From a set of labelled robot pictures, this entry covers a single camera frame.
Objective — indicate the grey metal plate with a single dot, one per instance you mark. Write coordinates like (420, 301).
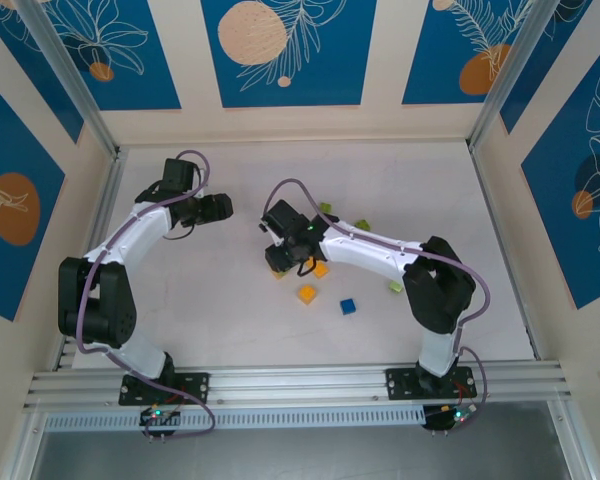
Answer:
(305, 455)

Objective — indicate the long orange lego brick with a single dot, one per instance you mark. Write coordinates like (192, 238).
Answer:
(321, 270)

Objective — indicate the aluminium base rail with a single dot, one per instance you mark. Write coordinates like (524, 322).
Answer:
(305, 382)

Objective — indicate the controller circuit board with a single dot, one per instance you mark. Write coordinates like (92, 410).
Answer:
(155, 415)
(459, 415)

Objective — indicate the small blue lego brick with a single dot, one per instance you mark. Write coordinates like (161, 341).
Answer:
(348, 306)

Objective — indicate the small orange lego brick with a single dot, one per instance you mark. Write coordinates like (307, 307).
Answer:
(307, 293)

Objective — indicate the small green lego brick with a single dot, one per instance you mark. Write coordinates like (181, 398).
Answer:
(362, 225)
(395, 287)
(325, 206)

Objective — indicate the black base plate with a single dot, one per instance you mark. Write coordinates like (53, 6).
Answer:
(400, 385)
(195, 387)

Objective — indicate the aluminium side rail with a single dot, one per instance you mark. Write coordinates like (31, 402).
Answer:
(111, 185)
(503, 250)

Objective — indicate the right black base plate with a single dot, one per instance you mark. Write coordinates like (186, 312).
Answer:
(400, 385)

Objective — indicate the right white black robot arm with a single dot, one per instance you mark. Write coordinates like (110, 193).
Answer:
(365, 255)

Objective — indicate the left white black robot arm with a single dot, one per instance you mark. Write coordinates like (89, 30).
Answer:
(130, 235)

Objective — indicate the large green lego brick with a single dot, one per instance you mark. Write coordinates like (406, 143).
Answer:
(279, 274)

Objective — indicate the right controller circuit board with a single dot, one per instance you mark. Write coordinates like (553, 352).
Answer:
(459, 415)

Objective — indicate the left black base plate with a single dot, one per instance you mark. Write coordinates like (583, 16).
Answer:
(195, 387)

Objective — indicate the aluminium frame bar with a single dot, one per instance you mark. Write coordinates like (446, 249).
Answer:
(17, 472)
(572, 450)

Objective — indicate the left controller circuit board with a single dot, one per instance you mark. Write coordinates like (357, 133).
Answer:
(155, 415)

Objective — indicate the aluminium corner post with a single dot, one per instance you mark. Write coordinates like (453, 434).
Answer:
(75, 85)
(505, 80)

